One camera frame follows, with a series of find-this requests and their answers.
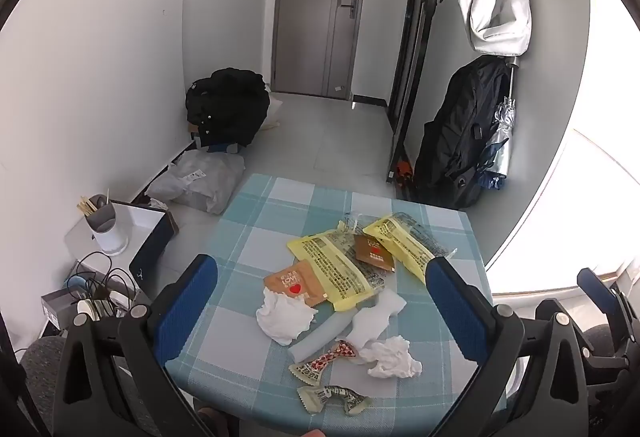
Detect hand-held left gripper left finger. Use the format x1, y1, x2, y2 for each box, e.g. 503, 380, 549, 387
52, 254, 219, 437

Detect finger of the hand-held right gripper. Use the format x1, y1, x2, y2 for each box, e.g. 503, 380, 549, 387
576, 267, 640, 358

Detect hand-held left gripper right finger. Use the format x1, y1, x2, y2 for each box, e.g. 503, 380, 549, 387
425, 257, 589, 437

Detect white tissue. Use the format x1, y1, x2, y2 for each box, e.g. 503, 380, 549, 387
359, 336, 423, 379
256, 289, 319, 347

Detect brown heart print sachet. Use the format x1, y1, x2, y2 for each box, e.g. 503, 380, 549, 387
263, 261, 326, 308
354, 234, 396, 270

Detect white foam strip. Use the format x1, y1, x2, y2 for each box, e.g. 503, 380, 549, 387
289, 312, 361, 362

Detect red checked snack wrapper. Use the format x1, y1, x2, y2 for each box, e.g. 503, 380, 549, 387
288, 339, 360, 386

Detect twisted checked snack wrapper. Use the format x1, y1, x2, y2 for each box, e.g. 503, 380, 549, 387
296, 384, 373, 416

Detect person's right leg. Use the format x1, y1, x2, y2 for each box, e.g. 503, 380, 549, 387
589, 324, 617, 354

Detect person's leg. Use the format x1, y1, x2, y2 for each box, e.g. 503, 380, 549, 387
589, 324, 617, 354
19, 336, 68, 437

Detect white cardboard box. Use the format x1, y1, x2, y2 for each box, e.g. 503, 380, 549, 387
65, 202, 180, 298

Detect white chopstick holder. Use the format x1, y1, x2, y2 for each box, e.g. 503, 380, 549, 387
82, 200, 131, 258

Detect grey box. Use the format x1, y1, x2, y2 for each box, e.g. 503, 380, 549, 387
40, 289, 81, 329

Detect blue checked tablecloth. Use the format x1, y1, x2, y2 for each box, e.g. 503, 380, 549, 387
162, 173, 493, 433

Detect grey plastic parcel bag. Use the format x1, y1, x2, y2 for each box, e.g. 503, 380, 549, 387
147, 150, 246, 215

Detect torn yellow snack packet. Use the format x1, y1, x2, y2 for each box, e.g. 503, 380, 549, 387
286, 216, 385, 313

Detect person's left leg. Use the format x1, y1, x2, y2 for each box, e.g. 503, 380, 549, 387
19, 336, 68, 437

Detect silver folded umbrella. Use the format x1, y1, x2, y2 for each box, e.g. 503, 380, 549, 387
479, 57, 519, 191

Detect black backpack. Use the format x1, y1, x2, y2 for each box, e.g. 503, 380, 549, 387
414, 57, 511, 210

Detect black bag on floor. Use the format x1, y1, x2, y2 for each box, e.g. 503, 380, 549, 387
185, 67, 271, 150

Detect white cloth bag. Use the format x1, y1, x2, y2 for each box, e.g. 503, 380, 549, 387
260, 90, 284, 131

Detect grey door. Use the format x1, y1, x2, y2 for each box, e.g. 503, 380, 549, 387
272, 0, 373, 100

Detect black cable bundle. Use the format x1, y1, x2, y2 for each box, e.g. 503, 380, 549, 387
65, 251, 152, 319

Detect black door frame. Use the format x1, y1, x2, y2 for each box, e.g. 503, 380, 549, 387
387, 0, 446, 183

